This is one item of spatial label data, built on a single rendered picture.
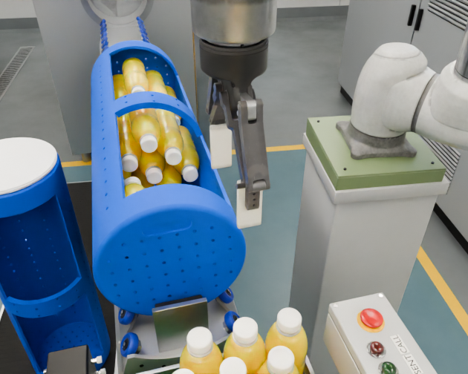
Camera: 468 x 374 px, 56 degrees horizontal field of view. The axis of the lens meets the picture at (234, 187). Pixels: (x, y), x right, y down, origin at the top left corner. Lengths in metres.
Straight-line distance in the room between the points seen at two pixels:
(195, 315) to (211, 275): 0.08
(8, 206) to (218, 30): 0.91
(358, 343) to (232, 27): 0.51
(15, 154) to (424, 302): 1.86
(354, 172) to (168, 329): 0.62
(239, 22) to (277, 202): 2.32
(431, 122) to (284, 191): 1.78
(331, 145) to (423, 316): 1.23
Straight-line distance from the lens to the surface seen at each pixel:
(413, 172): 1.26
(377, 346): 0.74
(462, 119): 1.13
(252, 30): 0.46
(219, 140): 0.63
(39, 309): 1.53
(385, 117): 1.20
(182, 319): 0.86
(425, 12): 2.91
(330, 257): 1.37
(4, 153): 1.40
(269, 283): 2.26
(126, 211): 0.78
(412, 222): 1.38
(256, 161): 0.47
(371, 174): 1.20
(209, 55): 0.48
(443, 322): 2.32
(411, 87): 1.17
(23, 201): 1.26
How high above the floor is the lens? 1.70
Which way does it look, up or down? 37 degrees down
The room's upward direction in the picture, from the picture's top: straight up
